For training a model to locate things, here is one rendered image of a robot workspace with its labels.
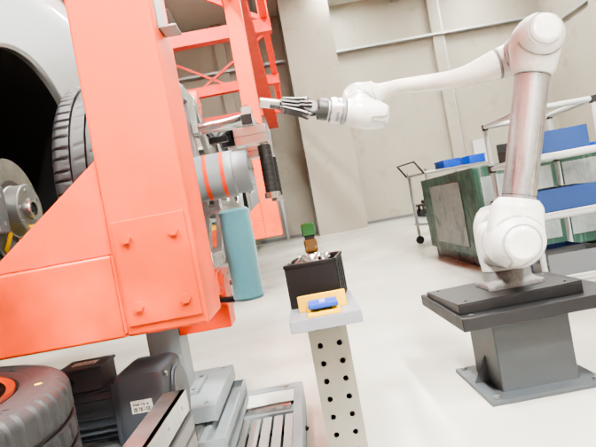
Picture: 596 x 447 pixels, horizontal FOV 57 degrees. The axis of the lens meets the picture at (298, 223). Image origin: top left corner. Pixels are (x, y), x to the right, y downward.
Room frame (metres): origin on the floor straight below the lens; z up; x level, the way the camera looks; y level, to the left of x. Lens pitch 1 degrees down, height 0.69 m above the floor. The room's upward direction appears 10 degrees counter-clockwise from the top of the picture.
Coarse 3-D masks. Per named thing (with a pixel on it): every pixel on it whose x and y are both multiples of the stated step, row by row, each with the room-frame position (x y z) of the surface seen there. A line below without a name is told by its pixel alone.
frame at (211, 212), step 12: (180, 84) 1.57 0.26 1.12; (204, 144) 1.87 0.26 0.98; (204, 204) 1.91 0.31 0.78; (216, 204) 1.91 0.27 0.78; (204, 216) 1.89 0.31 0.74; (216, 216) 1.89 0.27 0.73; (216, 228) 1.85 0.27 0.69; (216, 240) 1.81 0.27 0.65; (216, 252) 1.71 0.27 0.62; (216, 264) 1.62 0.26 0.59
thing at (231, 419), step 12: (240, 384) 1.87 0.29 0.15; (228, 396) 1.78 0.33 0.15; (240, 396) 1.72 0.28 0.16; (228, 408) 1.67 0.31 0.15; (240, 408) 1.69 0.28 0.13; (216, 420) 1.56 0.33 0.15; (228, 420) 1.56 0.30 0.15; (240, 420) 1.65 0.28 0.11; (204, 432) 1.45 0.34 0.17; (216, 432) 1.49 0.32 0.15; (228, 432) 1.43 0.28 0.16; (204, 444) 1.38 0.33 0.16; (216, 444) 1.38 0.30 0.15; (228, 444) 1.40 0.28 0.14
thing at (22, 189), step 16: (0, 160) 1.60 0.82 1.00; (0, 176) 1.58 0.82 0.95; (16, 176) 1.68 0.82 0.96; (16, 192) 1.57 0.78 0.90; (32, 192) 1.66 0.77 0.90; (16, 208) 1.56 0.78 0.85; (16, 224) 1.57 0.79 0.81; (0, 240) 1.52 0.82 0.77; (16, 240) 1.60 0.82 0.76; (0, 256) 1.54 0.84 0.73
